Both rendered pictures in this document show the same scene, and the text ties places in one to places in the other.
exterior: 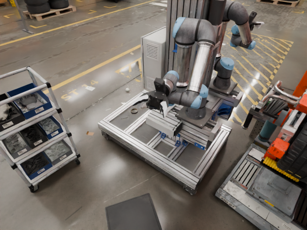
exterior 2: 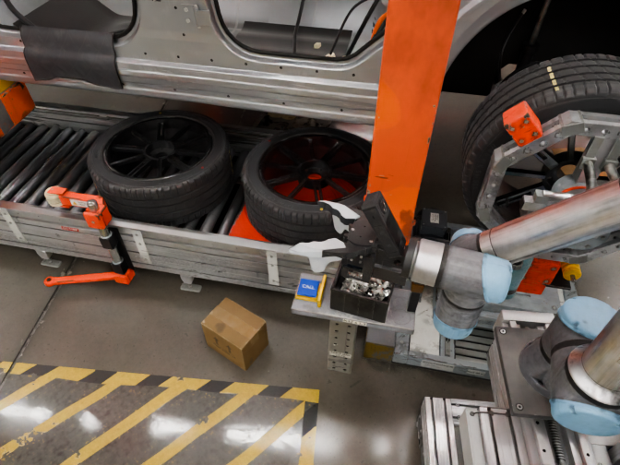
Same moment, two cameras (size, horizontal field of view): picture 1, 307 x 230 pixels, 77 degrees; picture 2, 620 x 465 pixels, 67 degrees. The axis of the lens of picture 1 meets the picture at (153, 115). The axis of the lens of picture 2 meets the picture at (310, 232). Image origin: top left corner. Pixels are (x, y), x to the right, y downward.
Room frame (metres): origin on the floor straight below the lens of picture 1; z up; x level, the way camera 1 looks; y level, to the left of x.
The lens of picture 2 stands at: (2.25, -0.46, 1.82)
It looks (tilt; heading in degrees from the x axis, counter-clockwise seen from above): 46 degrees down; 238
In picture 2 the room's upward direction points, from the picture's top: straight up
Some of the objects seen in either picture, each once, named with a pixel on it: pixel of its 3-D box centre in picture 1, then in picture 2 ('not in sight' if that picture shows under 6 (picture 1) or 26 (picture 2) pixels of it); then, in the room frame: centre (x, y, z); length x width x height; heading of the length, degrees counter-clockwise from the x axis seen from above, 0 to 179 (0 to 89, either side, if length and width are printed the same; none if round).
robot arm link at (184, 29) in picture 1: (182, 63); not in sight; (1.15, -0.19, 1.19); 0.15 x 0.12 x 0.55; 67
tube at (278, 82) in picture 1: (290, 86); (570, 169); (1.13, -0.94, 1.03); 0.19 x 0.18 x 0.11; 46
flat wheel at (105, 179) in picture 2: not in sight; (164, 164); (1.89, -2.41, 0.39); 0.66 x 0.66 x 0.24
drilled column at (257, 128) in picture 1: (261, 123); (343, 334); (1.61, -1.24, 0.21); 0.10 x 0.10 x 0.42; 46
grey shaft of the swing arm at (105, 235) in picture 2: not in sight; (110, 244); (2.26, -2.11, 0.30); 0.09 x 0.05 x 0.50; 136
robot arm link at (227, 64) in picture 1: (225, 67); (583, 334); (1.50, -0.61, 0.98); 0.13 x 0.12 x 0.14; 39
